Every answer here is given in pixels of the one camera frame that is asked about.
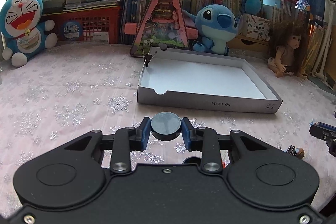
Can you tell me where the black shallow round lid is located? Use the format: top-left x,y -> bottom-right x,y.
183,156 -> 201,165

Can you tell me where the brown walnut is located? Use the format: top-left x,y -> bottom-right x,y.
294,148 -> 305,159

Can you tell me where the large black binder clip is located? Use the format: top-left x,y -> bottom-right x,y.
285,145 -> 297,157

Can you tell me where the white cardboard tray box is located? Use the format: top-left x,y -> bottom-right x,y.
137,47 -> 283,114

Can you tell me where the pink snowflake tablecloth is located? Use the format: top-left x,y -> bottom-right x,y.
1,43 -> 335,217

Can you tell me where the small black binder clip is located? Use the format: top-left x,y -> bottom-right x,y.
141,49 -> 157,68

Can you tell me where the brown-haired baby doll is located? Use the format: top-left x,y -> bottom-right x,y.
268,20 -> 307,79

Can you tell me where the wooden drawer shelf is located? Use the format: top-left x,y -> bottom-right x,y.
227,35 -> 269,53

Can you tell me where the Stitch plush toy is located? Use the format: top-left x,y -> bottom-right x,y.
183,5 -> 241,56

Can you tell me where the red plastic basket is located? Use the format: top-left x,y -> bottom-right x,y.
42,6 -> 121,44

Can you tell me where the pink triangular toy house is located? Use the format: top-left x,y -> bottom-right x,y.
124,0 -> 198,57

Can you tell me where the white patterned cardboard box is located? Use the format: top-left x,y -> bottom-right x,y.
241,14 -> 271,42

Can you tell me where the Doraemon plush toy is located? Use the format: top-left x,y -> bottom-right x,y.
1,0 -> 58,68

